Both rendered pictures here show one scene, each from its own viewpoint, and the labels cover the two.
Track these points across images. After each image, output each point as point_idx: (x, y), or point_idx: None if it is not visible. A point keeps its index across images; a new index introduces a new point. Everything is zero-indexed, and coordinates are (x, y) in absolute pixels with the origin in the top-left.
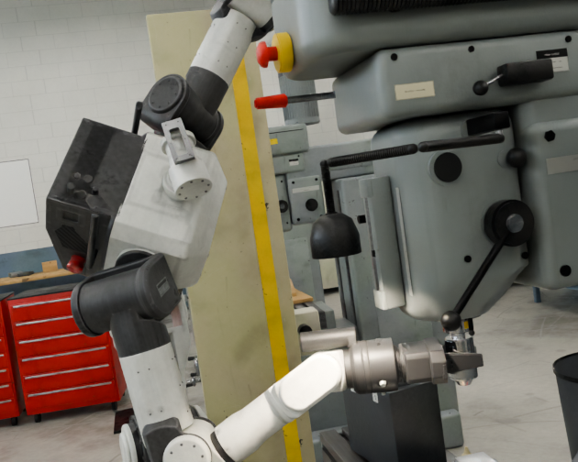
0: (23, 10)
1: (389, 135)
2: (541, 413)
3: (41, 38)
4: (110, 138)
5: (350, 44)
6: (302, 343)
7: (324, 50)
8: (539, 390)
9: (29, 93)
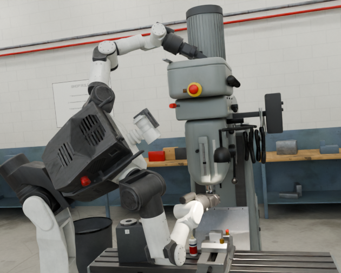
0: None
1: (209, 122)
2: (19, 266)
3: None
4: (104, 113)
5: (225, 92)
6: (186, 200)
7: (221, 92)
8: (6, 258)
9: None
